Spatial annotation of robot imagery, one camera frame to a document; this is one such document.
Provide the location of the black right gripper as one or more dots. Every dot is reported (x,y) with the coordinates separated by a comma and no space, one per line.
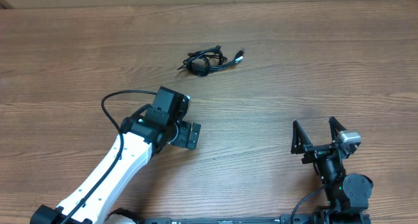
(300,141)

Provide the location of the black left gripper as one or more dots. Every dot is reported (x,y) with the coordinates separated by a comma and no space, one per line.
(182,139)

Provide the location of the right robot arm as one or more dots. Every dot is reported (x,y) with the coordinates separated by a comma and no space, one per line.
(347,194)

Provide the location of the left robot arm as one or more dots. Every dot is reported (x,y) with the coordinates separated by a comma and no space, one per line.
(140,136)

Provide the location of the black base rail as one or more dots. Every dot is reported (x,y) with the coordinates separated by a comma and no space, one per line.
(228,220)

